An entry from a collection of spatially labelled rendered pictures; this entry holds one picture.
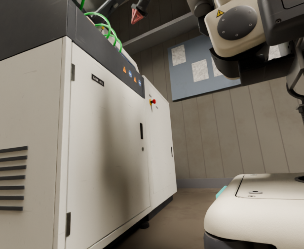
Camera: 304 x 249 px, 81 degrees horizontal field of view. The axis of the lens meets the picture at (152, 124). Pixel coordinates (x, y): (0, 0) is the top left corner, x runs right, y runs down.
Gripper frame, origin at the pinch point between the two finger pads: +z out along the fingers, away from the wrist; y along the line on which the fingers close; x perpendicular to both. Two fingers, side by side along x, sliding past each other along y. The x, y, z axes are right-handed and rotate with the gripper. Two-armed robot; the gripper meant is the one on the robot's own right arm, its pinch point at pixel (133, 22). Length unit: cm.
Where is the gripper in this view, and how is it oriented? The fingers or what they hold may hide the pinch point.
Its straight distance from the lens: 128.5
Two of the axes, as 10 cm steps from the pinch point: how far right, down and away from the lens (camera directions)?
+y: -6.0, -5.9, 5.4
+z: -5.5, 8.0, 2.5
